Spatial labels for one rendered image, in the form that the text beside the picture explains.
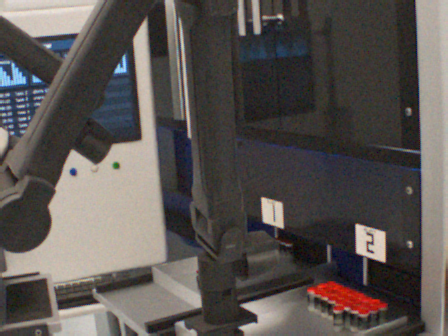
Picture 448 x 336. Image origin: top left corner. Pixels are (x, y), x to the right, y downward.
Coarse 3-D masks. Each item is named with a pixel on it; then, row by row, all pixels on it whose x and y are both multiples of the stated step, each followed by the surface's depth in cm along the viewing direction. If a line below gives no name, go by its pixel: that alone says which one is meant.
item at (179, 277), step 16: (160, 272) 157; (176, 272) 165; (192, 272) 166; (288, 272) 161; (304, 272) 152; (320, 272) 155; (176, 288) 151; (192, 288) 155; (240, 288) 144; (256, 288) 146; (192, 304) 145
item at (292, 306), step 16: (304, 288) 142; (256, 304) 136; (272, 304) 138; (288, 304) 140; (304, 304) 141; (272, 320) 134; (288, 320) 134; (304, 320) 133; (320, 320) 132; (400, 320) 122
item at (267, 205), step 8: (264, 200) 162; (272, 200) 160; (264, 208) 163; (272, 208) 160; (280, 208) 157; (264, 216) 164; (272, 216) 161; (280, 216) 158; (272, 224) 161; (280, 224) 159
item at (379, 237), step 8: (360, 232) 134; (376, 232) 130; (384, 232) 128; (360, 240) 135; (368, 240) 133; (376, 240) 131; (384, 240) 129; (360, 248) 135; (368, 248) 133; (376, 248) 131; (384, 248) 129; (368, 256) 133; (376, 256) 131; (384, 256) 129
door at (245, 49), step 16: (272, 16) 147; (272, 32) 148; (240, 48) 161; (256, 48) 155; (272, 48) 150; (240, 64) 162; (256, 64) 156; (272, 64) 151; (240, 80) 164; (256, 80) 158; (272, 80) 152; (240, 96) 165; (256, 96) 159; (272, 96) 153; (240, 112) 166; (256, 112) 160; (272, 112) 155; (272, 128) 156
